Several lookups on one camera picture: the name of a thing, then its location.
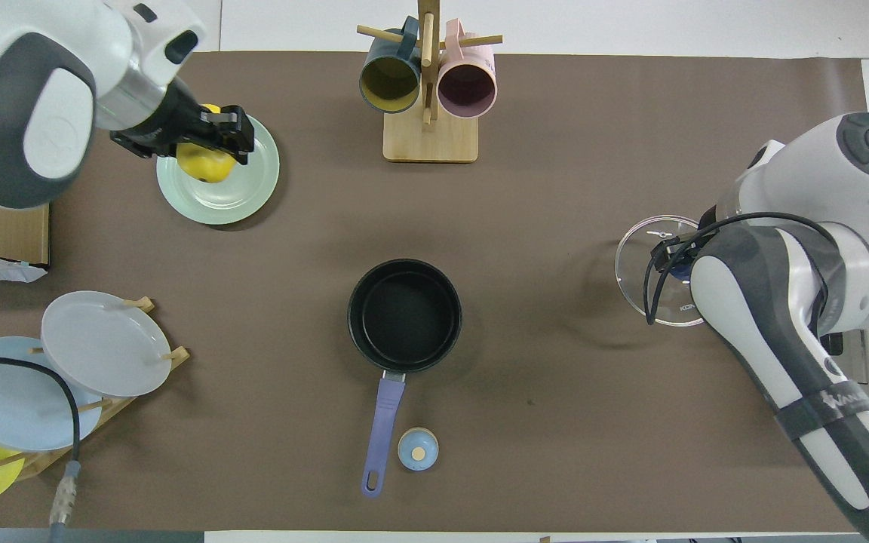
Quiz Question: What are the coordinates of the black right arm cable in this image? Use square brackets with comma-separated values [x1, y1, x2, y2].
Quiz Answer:
[643, 213, 839, 327]

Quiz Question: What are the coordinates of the dark pot purple handle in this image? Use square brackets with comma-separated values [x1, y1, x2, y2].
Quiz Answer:
[348, 259, 462, 499]

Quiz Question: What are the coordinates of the light blue plate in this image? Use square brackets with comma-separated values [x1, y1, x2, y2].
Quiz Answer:
[0, 336, 103, 452]

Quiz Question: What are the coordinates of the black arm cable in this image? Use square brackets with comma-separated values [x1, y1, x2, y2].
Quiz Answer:
[0, 354, 82, 543]
[643, 213, 839, 327]

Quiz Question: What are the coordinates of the brown table mat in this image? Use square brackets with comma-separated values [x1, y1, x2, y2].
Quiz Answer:
[0, 51, 869, 532]

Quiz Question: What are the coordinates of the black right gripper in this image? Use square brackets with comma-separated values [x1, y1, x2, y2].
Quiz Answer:
[653, 226, 707, 281]

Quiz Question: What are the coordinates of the wooden crate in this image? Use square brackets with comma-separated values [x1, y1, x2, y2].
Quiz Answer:
[0, 198, 51, 266]

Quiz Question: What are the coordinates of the glass lid blue knob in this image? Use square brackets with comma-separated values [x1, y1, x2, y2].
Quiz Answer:
[616, 215, 707, 327]

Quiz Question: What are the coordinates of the pink ribbed mug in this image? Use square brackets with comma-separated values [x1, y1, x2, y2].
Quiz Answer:
[437, 19, 497, 119]

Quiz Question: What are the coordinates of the green plate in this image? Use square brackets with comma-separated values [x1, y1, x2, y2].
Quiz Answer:
[156, 108, 281, 225]

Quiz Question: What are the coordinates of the dark teal mug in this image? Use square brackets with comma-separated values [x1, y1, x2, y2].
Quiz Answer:
[359, 17, 422, 114]

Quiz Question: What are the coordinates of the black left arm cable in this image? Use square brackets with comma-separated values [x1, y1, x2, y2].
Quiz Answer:
[0, 354, 82, 543]

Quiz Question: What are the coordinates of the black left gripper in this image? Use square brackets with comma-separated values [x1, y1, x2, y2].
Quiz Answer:
[110, 79, 256, 165]

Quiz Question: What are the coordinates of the yellow lemon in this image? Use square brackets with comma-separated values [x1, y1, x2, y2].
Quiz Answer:
[176, 104, 238, 184]

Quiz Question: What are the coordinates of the wooden plate rack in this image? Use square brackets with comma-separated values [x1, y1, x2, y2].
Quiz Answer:
[0, 296, 191, 483]

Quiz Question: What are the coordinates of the grey plate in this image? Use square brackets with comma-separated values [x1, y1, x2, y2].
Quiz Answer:
[41, 291, 173, 398]

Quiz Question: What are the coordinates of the wooden mug tree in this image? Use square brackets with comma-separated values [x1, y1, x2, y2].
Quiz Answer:
[357, 0, 503, 164]

